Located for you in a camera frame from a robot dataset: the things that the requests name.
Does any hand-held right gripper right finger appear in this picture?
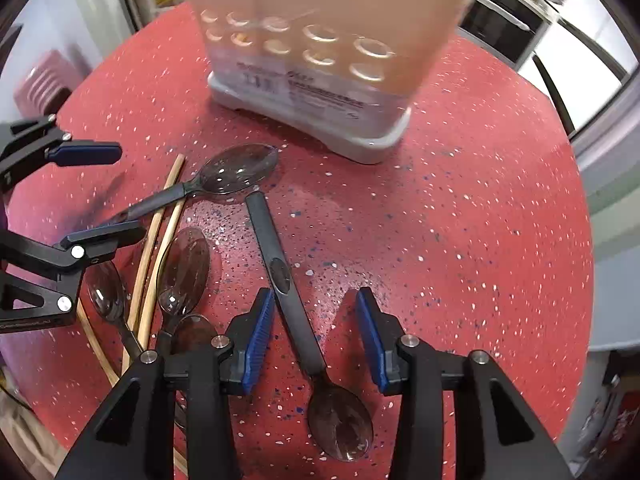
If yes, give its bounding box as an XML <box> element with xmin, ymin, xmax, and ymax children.
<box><xmin>355</xmin><ymin>287</ymin><xmax>576</xmax><ymax>480</ymax></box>

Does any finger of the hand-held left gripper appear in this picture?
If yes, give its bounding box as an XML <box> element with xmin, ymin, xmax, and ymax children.
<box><xmin>0</xmin><ymin>114</ymin><xmax>123</xmax><ymax>193</ymax></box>
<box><xmin>0</xmin><ymin>220</ymin><xmax>147</xmax><ymax>333</ymax></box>

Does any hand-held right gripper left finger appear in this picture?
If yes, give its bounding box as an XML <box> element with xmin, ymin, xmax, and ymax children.
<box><xmin>55</xmin><ymin>287</ymin><xmax>276</xmax><ymax>480</ymax></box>

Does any dark spoon black handle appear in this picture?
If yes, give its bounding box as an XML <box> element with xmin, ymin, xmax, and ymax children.
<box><xmin>245</xmin><ymin>191</ymin><xmax>375</xmax><ymax>462</ymax></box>

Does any wooden chopstick blue patterned end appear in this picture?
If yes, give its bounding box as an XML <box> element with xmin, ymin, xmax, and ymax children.
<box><xmin>75</xmin><ymin>302</ymin><xmax>190</xmax><ymax>480</ymax></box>

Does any large dark translucent spoon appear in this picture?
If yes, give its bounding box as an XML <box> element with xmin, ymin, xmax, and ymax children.
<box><xmin>95</xmin><ymin>143</ymin><xmax>279</xmax><ymax>228</ymax></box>

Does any beige utensil holder grey base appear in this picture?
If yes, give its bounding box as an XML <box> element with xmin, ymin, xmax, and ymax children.
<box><xmin>180</xmin><ymin>0</ymin><xmax>485</xmax><ymax>165</ymax></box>

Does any pink plastic drawer unit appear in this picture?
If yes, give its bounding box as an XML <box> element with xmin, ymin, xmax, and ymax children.
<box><xmin>14</xmin><ymin>50</ymin><xmax>76</xmax><ymax>116</ymax></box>

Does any brown paper bag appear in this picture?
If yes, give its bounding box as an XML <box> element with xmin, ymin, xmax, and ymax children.
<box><xmin>0</xmin><ymin>385</ymin><xmax>66</xmax><ymax>480</ymax></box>

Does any black kitchen appliance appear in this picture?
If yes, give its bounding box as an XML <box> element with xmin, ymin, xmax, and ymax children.
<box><xmin>457</xmin><ymin>0</ymin><xmax>551</xmax><ymax>66</ymax></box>

